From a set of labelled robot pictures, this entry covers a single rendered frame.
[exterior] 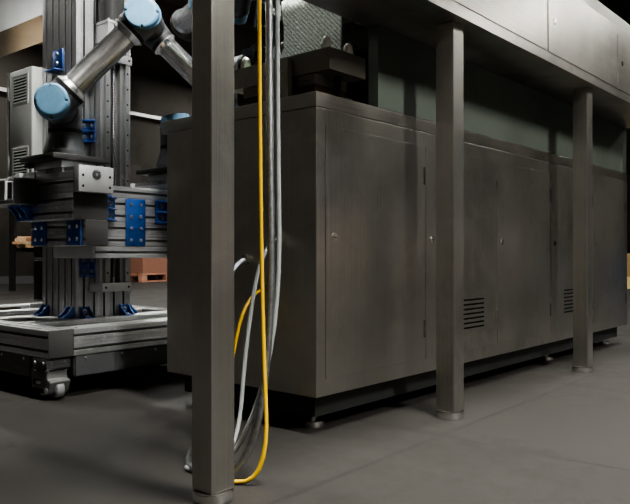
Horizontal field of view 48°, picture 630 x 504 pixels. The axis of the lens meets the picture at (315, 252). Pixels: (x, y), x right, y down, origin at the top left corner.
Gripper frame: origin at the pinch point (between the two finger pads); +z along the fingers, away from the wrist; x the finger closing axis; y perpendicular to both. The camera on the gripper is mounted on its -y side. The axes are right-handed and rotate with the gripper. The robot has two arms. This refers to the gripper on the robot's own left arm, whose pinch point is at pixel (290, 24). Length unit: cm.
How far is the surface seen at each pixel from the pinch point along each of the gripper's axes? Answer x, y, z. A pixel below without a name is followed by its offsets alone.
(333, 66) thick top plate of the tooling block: -26, 5, 48
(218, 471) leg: -83, -54, 120
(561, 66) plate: 76, 32, 54
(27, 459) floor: -93, -94, 82
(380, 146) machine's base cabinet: -6, -9, 61
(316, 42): -8.3, 3.0, 21.7
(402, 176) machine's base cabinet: 5, -15, 66
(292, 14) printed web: -8.2, 5.0, 7.0
